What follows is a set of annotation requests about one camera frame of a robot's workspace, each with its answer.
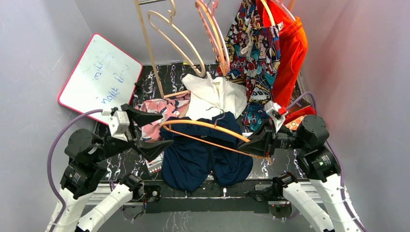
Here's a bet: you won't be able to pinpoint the pink hanger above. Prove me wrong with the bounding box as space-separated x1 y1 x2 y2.
195 0 230 76

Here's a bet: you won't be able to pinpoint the navy blue shorts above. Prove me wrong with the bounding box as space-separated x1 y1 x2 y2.
160 130 253 192

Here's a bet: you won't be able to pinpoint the pink framed whiteboard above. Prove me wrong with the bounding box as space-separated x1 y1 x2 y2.
58 33 143 113

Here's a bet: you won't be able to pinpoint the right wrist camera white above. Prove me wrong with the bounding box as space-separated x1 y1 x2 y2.
264 101 288 133

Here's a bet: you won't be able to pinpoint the dark book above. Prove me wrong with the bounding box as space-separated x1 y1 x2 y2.
288 80 311 113

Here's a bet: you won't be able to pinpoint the pink patterned shorts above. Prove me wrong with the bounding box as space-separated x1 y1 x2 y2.
135 92 190 142

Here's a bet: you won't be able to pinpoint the wooden rack frame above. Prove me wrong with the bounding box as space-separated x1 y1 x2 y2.
134 0 189 98

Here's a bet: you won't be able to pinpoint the orange hanger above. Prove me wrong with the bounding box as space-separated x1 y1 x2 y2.
159 110 273 164

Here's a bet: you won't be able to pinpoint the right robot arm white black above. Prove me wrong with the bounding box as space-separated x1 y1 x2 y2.
238 115 366 232

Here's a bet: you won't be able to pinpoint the red plastic bin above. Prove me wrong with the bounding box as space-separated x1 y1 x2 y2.
284 106 317 131

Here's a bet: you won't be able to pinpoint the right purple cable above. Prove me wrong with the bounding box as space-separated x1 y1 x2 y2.
285 91 369 232

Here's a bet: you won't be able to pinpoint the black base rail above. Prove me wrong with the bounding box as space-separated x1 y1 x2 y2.
145 179 290 214

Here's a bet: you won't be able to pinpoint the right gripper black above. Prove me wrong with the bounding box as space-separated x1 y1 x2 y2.
236 117 307 157

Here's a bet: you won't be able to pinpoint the beige wooden hanger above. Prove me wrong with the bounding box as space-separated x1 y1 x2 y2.
146 0 206 77

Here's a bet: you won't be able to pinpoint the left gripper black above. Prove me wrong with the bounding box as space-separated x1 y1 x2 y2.
92 103 174 162

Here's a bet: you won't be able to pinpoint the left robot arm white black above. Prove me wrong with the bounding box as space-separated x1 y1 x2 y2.
46 104 173 232

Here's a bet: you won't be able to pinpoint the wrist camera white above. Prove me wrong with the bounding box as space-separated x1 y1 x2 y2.
264 101 288 133
108 111 130 142

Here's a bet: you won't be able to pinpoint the white shorts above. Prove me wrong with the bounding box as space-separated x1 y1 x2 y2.
182 72 248 120

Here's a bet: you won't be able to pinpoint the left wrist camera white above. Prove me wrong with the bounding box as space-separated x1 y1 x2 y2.
108 111 130 142

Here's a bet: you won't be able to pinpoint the yellow hanger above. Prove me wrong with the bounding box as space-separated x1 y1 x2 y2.
261 0 276 26

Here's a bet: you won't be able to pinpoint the colour marker pack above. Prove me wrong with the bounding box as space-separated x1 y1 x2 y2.
146 152 164 175

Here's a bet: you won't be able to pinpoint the orange shorts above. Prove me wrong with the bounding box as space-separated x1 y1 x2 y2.
256 0 308 107

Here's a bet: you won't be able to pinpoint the comic print shorts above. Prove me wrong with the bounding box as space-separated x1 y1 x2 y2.
225 0 283 131

